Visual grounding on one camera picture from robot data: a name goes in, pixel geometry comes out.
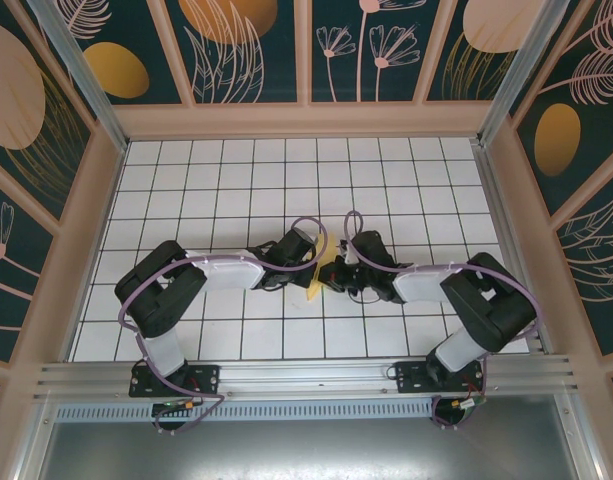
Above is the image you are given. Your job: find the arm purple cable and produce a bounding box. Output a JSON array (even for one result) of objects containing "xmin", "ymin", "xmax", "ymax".
[
  {"xmin": 344, "ymin": 209, "xmax": 543, "ymax": 431},
  {"xmin": 118, "ymin": 215, "xmax": 329, "ymax": 436}
]

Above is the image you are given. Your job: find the aluminium frame post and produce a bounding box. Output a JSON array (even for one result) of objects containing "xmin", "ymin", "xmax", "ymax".
[
  {"xmin": 28, "ymin": 0, "xmax": 131, "ymax": 154},
  {"xmin": 473, "ymin": 0, "xmax": 572, "ymax": 147}
]

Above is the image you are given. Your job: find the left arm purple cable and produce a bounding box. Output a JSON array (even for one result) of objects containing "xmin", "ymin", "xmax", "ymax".
[{"xmin": 118, "ymin": 215, "xmax": 329, "ymax": 436}]

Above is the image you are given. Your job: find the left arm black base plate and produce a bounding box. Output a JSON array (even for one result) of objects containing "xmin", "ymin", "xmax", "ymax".
[{"xmin": 128, "ymin": 362, "xmax": 222, "ymax": 400}]

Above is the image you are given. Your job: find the yellow cloth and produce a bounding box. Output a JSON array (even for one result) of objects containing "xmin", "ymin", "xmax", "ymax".
[{"xmin": 305, "ymin": 232, "xmax": 340, "ymax": 301}]

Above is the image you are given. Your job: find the aluminium mounting rail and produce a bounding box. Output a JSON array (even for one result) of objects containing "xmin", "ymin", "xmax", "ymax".
[{"xmin": 33, "ymin": 353, "xmax": 580, "ymax": 402}]

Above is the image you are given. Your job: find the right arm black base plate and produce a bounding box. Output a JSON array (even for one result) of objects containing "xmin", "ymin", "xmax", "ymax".
[{"xmin": 394, "ymin": 360, "xmax": 487, "ymax": 396}]

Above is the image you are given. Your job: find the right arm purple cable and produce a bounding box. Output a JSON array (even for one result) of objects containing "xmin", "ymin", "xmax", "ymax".
[{"xmin": 344, "ymin": 209, "xmax": 543, "ymax": 431}]

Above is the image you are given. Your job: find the aluminium side rail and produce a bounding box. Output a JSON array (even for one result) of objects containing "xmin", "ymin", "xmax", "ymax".
[{"xmin": 473, "ymin": 142, "xmax": 555, "ymax": 357}]

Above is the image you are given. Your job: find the grey metal sheet panel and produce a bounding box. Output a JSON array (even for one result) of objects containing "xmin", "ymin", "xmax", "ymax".
[{"xmin": 35, "ymin": 419, "xmax": 602, "ymax": 480}]

